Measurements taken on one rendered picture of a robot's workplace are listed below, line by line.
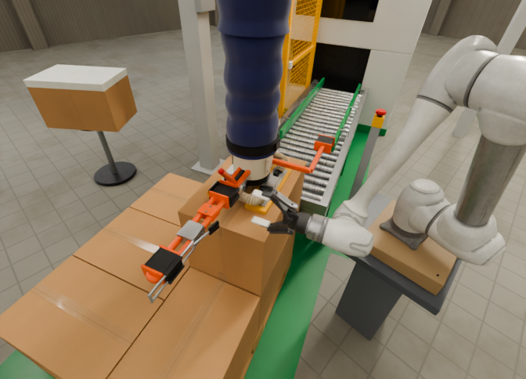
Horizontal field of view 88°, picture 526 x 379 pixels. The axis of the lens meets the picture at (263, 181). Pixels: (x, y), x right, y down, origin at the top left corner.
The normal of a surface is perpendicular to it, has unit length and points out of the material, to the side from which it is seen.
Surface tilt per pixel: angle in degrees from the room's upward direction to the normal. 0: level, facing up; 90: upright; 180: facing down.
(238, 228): 0
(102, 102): 90
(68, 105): 90
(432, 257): 5
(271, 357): 0
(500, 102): 99
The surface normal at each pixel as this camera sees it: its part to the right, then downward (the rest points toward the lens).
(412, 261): -0.05, -0.78
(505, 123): -0.76, 0.63
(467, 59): -0.68, -0.39
